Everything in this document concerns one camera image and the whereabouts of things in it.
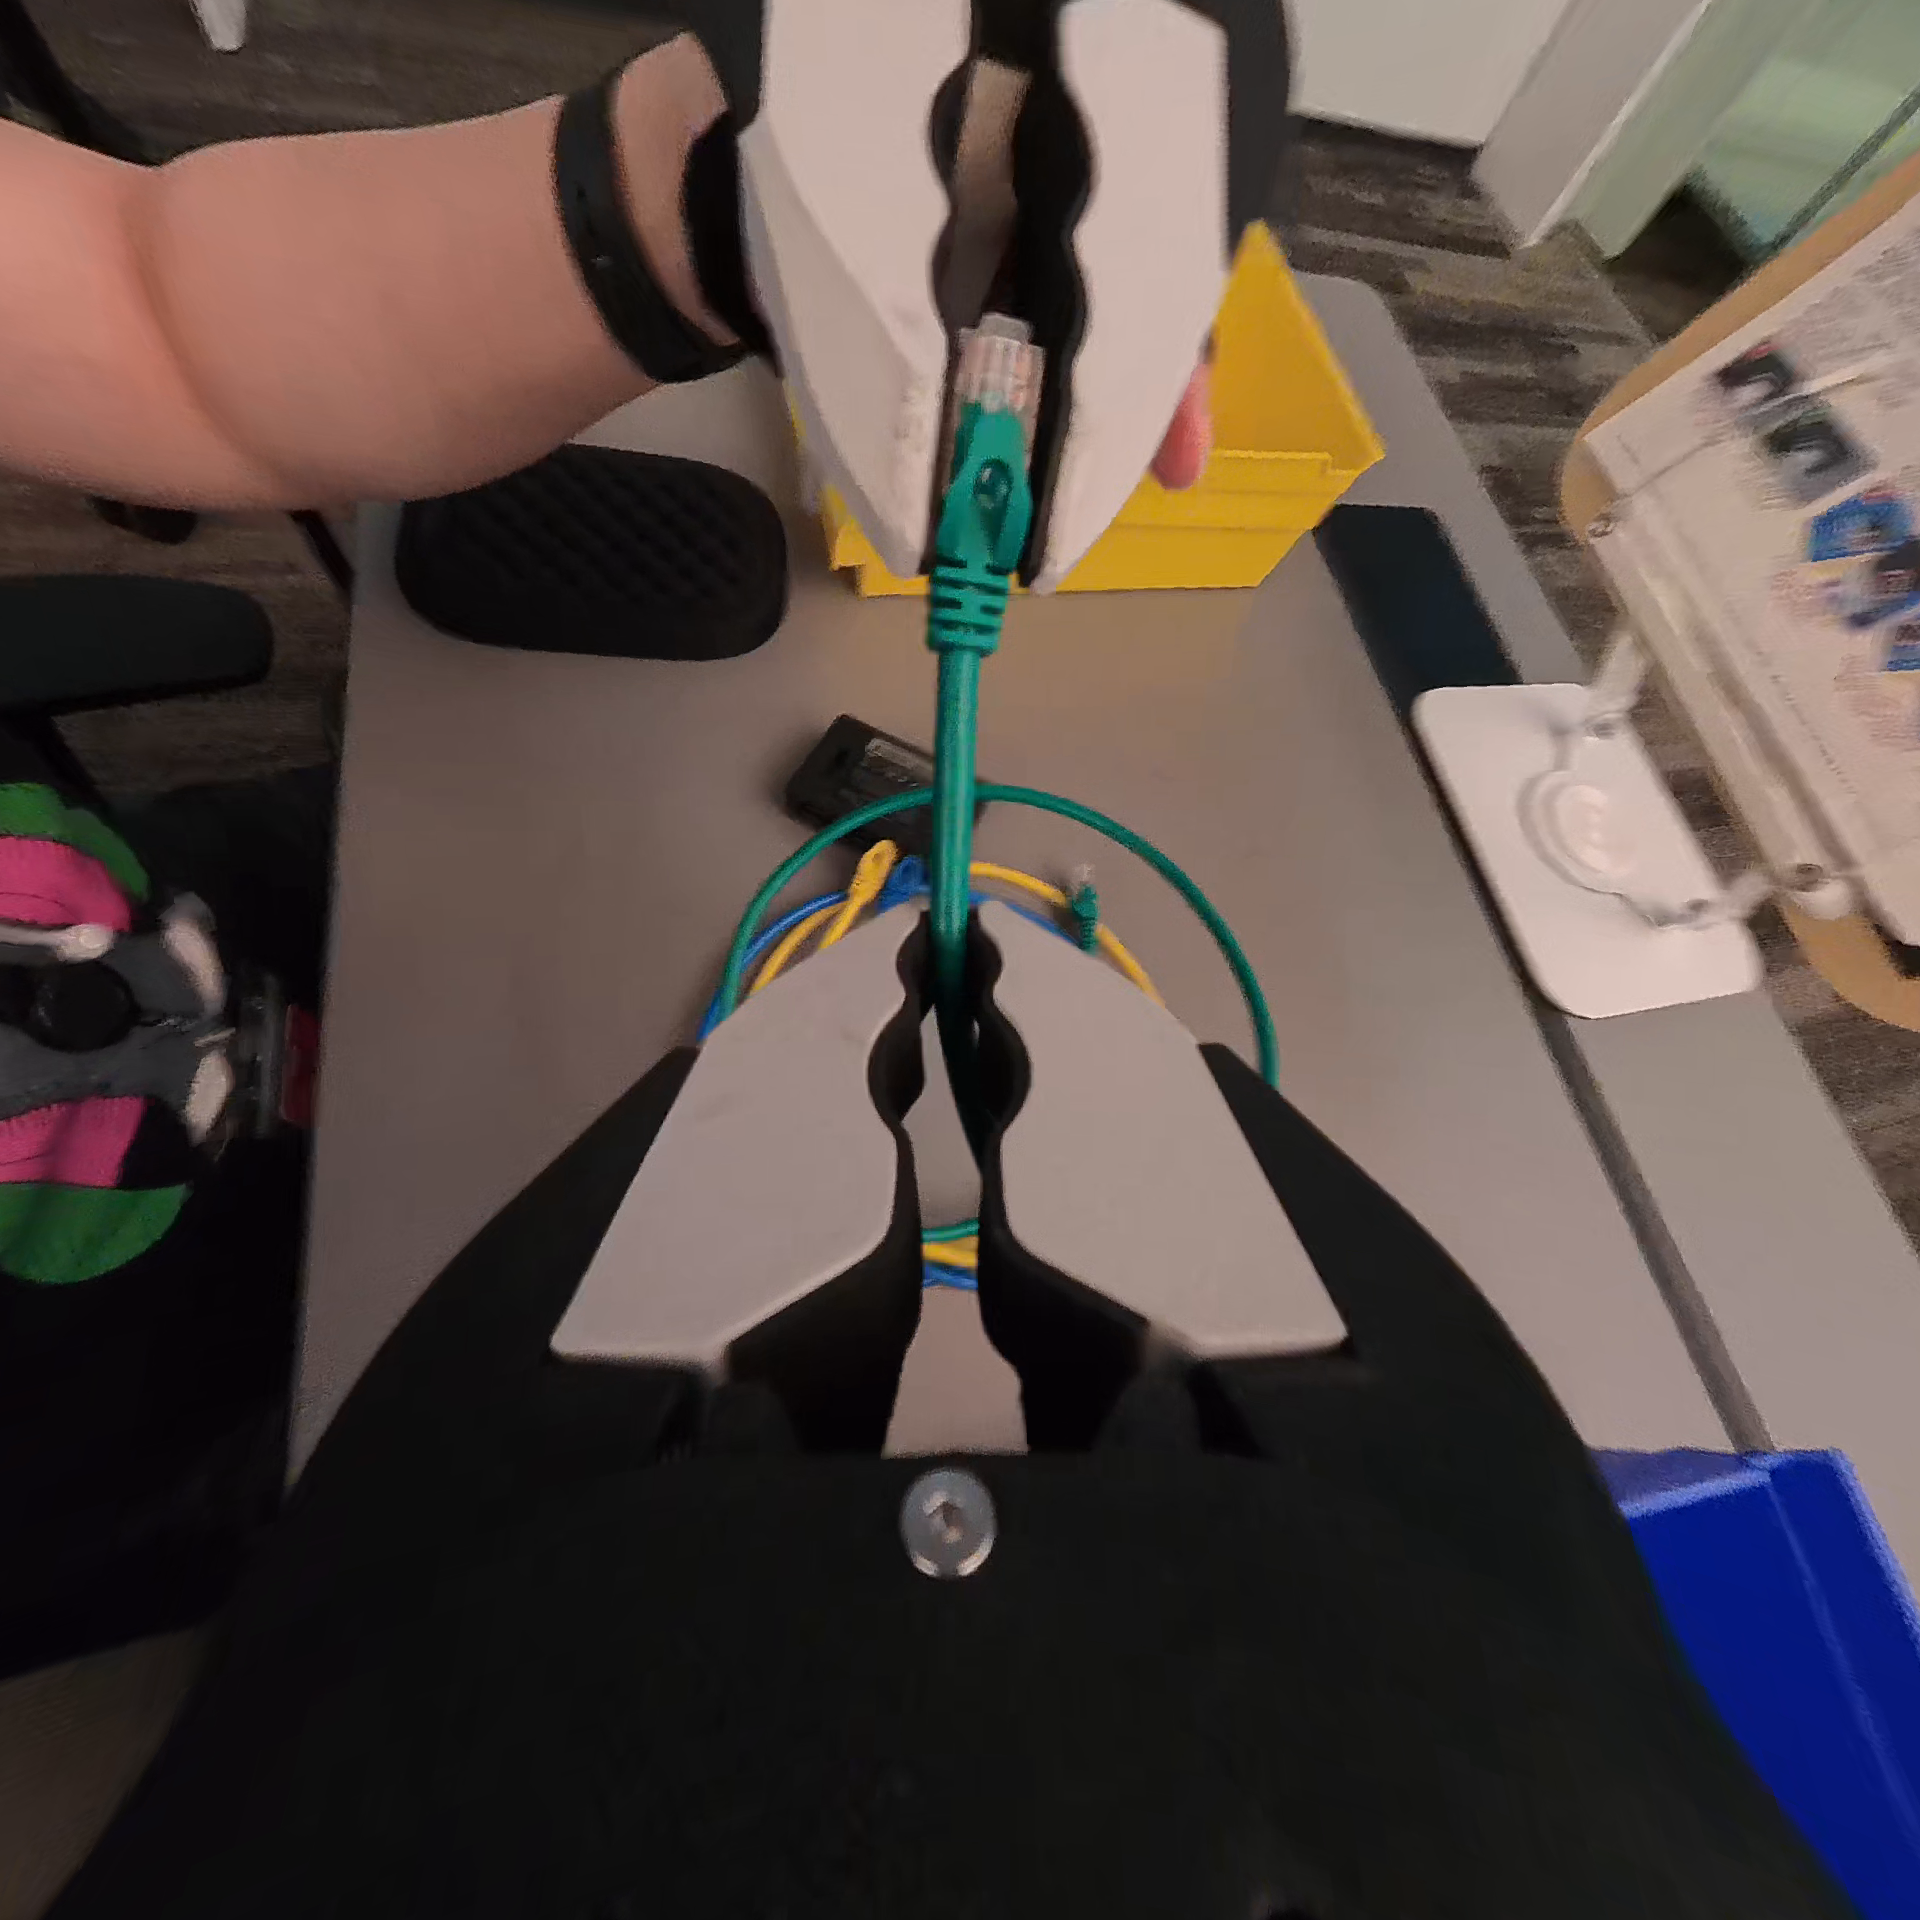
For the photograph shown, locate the black office chair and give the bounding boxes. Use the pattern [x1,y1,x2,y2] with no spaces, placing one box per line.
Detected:
[0,576,275,797]

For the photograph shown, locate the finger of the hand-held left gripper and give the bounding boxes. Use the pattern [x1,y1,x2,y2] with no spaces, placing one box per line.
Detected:
[1017,0,1240,597]
[739,0,974,585]

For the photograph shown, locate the black network switch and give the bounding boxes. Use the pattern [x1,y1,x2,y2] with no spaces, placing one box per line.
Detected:
[785,712,943,837]

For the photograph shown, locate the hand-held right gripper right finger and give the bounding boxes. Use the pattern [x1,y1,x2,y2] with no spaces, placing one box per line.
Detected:
[976,904,1348,1457]

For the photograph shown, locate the person's patterned trousers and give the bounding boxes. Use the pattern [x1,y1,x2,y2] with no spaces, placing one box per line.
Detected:
[0,780,324,1291]

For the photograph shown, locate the green ethernet cable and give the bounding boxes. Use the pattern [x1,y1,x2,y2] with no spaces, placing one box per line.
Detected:
[704,311,1280,1291]

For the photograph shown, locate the yellow plastic bin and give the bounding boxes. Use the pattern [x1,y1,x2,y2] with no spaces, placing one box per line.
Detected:
[787,221,1385,599]

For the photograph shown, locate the blue ethernet cable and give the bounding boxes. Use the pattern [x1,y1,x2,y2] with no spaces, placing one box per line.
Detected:
[696,855,1051,1297]

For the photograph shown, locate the person's left hand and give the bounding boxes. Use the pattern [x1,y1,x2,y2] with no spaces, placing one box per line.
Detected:
[612,33,1217,493]

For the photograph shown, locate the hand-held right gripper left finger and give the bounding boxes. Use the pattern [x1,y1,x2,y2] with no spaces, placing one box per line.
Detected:
[550,904,928,1457]

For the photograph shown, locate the person's left forearm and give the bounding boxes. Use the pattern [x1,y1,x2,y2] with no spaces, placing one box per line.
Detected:
[0,89,663,515]

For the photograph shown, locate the blue plastic bin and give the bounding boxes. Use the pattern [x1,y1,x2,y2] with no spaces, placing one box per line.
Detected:
[1591,1447,1920,1920]

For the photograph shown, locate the glass partition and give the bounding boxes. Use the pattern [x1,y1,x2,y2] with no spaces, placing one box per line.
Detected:
[1687,0,1920,257]

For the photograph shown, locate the yellow ethernet cable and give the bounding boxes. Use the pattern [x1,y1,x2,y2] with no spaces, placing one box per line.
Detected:
[748,837,1163,1277]

